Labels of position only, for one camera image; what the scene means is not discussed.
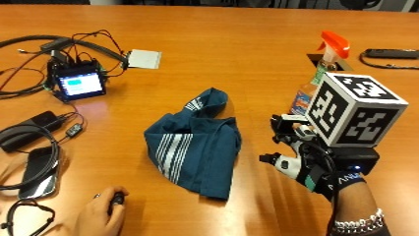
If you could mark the blue cloth with white stripes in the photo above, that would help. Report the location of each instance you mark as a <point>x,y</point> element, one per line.
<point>195,144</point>

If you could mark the black tracker box on glove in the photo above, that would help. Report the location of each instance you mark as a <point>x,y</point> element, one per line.
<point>359,159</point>

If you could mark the small black clicker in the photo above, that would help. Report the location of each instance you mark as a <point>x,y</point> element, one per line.
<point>117,198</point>

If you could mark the small black inline dongle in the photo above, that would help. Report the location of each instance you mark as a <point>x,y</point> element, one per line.
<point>73,129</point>

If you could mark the black smartphone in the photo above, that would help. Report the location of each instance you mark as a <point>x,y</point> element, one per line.
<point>39,172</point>

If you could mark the white cube with black markers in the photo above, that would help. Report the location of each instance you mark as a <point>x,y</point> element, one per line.
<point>352,111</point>

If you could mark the black power bank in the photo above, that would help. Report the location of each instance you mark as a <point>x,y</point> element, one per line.
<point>28,129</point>

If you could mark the black device with lit screen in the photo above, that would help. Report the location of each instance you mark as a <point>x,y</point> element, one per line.
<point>78,82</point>

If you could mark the spray bottle with orange trigger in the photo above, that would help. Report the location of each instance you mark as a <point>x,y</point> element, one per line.
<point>325,64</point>

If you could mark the white square card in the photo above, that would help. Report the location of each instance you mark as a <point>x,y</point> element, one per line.
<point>144,59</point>

